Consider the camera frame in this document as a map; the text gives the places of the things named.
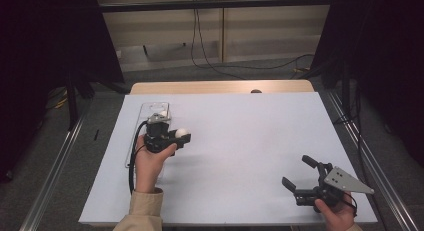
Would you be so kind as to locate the plain white egg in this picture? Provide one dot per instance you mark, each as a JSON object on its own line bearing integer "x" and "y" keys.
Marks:
{"x": 163, "y": 113}

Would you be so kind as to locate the metal floor rail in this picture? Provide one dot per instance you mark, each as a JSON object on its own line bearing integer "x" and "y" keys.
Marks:
{"x": 376, "y": 171}
{"x": 53, "y": 171}

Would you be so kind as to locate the wooden table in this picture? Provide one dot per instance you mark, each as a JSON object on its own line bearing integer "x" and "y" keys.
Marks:
{"x": 200, "y": 87}

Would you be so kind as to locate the person's right hand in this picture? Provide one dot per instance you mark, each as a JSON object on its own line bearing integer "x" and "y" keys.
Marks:
{"x": 338, "y": 217}

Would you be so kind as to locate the person's left hand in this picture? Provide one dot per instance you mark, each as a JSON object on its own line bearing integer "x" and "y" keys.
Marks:
{"x": 150, "y": 171}

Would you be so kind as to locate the small black floor object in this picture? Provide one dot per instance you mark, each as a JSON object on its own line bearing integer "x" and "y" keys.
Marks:
{"x": 96, "y": 134}

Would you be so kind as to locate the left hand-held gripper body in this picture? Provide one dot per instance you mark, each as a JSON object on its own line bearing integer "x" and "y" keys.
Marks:
{"x": 160, "y": 139}

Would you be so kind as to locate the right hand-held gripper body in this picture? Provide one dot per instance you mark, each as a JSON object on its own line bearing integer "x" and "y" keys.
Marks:
{"x": 341, "y": 183}

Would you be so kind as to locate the white egg with dark mark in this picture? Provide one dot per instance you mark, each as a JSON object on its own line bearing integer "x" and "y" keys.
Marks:
{"x": 182, "y": 132}

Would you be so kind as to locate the clear plastic tray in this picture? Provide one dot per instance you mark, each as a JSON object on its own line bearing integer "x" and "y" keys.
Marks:
{"x": 143, "y": 114}

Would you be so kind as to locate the black horizontal bar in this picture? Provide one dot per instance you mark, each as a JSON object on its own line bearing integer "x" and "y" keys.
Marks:
{"x": 216, "y": 4}

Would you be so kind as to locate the black metal stand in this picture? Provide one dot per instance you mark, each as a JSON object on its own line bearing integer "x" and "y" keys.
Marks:
{"x": 71, "y": 104}
{"x": 346, "y": 91}

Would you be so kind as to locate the black curtain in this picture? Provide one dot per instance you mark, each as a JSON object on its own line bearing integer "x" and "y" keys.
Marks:
{"x": 383, "y": 57}
{"x": 40, "y": 57}

